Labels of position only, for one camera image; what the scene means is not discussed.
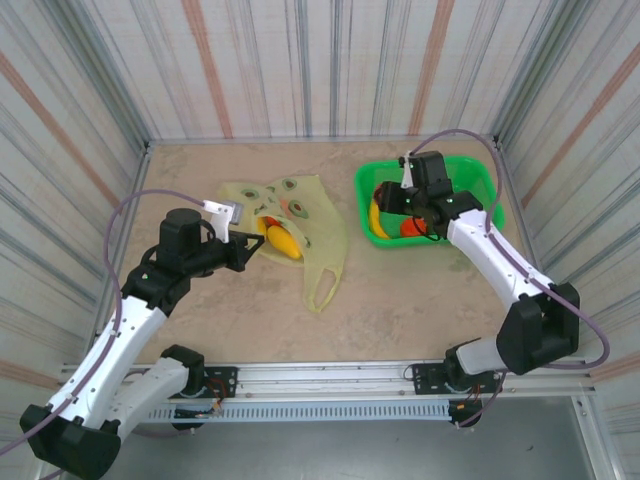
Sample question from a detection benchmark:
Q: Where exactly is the orange fake fruit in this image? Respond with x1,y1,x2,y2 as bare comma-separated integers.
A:
399,217,427,239

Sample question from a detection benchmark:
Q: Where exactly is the yellow fake banana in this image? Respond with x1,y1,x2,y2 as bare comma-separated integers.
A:
368,197,394,240

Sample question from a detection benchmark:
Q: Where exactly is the yellow-green avocado print plastic bag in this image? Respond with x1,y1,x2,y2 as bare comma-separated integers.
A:
215,174,350,315

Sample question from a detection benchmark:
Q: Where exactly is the green plastic basket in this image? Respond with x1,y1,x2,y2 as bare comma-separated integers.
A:
353,155,507,250

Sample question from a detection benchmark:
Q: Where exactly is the long aluminium base rail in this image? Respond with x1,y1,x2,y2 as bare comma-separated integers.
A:
59,360,599,401

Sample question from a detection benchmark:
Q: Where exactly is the slotted grey cable duct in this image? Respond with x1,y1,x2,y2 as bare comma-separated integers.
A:
142,399,454,422

